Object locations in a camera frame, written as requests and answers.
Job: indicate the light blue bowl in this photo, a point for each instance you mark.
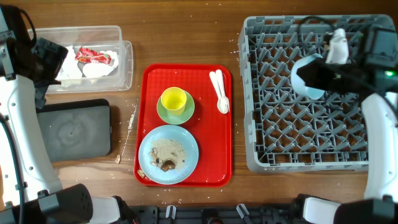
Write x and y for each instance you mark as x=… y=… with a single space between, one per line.
x=299 y=85

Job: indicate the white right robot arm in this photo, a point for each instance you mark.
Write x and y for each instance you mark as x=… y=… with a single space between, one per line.
x=379 y=204

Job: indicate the light blue dinner plate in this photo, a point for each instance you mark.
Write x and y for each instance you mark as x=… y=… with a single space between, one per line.
x=170 y=177

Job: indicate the green small plate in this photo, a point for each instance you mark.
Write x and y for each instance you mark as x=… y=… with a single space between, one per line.
x=180 y=119

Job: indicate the food crumb on table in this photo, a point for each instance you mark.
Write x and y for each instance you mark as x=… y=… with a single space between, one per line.
x=118 y=159

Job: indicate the black plastic tray bin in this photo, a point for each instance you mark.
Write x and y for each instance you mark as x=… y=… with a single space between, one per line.
x=76 y=130

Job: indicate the brown food scraps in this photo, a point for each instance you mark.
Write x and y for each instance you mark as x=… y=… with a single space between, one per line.
x=167 y=154

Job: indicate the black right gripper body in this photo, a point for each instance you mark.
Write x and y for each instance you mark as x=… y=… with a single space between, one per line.
x=333 y=77

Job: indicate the clear plastic waste bin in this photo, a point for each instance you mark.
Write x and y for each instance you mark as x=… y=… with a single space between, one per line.
x=98 y=38

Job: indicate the grey dishwasher rack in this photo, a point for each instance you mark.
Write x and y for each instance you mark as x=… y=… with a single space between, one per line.
x=287 y=132

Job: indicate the yellow plastic cup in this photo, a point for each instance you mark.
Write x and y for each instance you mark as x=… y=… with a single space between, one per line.
x=174 y=100

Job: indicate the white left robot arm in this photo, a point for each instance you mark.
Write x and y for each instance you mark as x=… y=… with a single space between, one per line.
x=32 y=192

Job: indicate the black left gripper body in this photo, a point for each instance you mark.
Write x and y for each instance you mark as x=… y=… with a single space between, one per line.
x=50 y=58

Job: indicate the food scrap on tray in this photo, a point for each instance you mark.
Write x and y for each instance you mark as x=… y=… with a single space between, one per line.
x=141 y=173

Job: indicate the red snack wrapper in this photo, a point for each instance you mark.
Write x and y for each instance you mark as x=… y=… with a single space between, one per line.
x=87 y=55

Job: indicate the white plastic fork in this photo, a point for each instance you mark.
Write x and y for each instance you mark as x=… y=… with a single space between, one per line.
x=223 y=102

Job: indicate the white napkin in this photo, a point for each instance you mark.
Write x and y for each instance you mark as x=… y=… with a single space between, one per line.
x=70 y=69

